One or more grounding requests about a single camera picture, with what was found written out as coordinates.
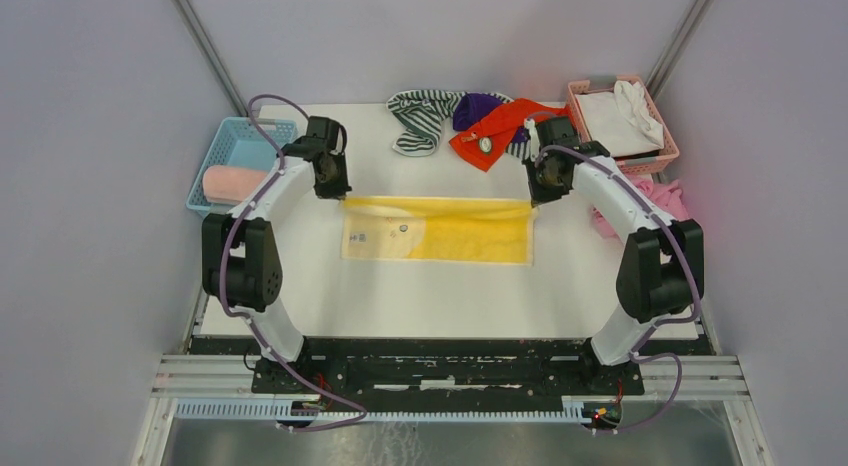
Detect purple towel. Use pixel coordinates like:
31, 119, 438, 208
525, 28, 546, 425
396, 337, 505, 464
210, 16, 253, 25
450, 93, 527, 152

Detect blue plastic basket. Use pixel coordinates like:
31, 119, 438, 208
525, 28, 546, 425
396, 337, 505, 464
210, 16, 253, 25
185, 117, 297, 216

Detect white cable duct rail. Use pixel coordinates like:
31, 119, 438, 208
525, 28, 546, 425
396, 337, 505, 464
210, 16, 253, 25
174, 398, 590, 425

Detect bright pink cloth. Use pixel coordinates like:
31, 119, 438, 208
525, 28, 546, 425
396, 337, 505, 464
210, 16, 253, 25
591, 174, 692, 241

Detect pink plastic basket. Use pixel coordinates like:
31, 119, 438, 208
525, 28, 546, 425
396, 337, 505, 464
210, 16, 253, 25
567, 76, 680, 174

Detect yellow towel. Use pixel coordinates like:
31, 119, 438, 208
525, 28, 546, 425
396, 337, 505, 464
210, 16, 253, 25
342, 196, 537, 265

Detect green white striped towel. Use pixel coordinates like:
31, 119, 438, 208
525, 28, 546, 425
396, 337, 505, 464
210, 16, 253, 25
386, 89, 465, 157

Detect orange towel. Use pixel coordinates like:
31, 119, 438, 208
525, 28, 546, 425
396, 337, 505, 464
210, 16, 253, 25
449, 93, 572, 172

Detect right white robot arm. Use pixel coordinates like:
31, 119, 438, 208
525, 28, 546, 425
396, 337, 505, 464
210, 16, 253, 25
523, 113, 704, 394

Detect white cloth in basket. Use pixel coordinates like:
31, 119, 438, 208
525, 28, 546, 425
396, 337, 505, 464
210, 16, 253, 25
576, 80, 665, 158

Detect light pink towel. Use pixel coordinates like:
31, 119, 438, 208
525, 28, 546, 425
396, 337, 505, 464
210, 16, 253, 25
201, 165, 268, 205

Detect dark green striped towel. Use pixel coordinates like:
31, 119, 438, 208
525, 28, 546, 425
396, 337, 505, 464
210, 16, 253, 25
506, 133, 531, 161

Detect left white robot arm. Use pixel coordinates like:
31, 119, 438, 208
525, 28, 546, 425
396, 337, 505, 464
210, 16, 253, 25
201, 116, 352, 393

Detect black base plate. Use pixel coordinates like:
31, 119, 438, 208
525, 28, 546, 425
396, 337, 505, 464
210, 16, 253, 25
188, 337, 717, 415

